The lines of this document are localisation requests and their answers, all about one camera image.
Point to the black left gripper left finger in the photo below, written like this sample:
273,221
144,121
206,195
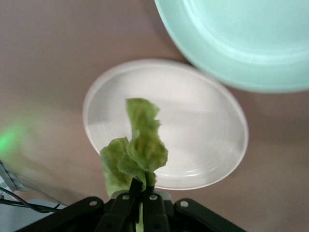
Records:
111,215

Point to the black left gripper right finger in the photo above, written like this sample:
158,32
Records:
157,215

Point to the green lettuce leaf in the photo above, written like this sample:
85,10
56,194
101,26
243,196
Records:
144,149

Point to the beige round plate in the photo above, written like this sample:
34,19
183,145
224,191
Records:
198,135

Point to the light green round plate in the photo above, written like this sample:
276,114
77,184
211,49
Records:
241,36

